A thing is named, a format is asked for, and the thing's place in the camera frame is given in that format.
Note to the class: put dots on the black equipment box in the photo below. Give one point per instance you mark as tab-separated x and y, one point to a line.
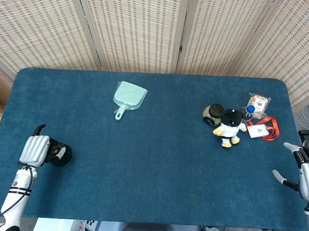
305	135

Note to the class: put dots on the woven folding screen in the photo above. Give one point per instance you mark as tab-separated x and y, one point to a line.
138	29

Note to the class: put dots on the clear snack packet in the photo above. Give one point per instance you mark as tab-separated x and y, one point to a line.
260	101

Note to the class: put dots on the black round device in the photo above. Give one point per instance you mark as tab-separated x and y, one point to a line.
64	160

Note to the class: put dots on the black plush doll white shirt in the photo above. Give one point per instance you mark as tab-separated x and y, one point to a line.
230	129

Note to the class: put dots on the blue table cloth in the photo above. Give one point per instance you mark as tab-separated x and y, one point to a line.
151	172

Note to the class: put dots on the white badge card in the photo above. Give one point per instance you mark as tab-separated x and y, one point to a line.
257	131

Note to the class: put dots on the mint green dustpan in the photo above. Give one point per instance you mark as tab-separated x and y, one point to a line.
129	96

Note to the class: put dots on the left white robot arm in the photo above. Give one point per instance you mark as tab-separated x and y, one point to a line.
15	204

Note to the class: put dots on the glass jar with black lid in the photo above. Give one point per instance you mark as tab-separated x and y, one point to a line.
208	117

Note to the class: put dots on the blue capped plastic bottle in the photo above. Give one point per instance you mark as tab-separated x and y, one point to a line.
250	109

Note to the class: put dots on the white storage box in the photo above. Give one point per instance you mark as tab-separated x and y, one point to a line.
58	227

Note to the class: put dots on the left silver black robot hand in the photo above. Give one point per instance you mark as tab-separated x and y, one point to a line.
34	150

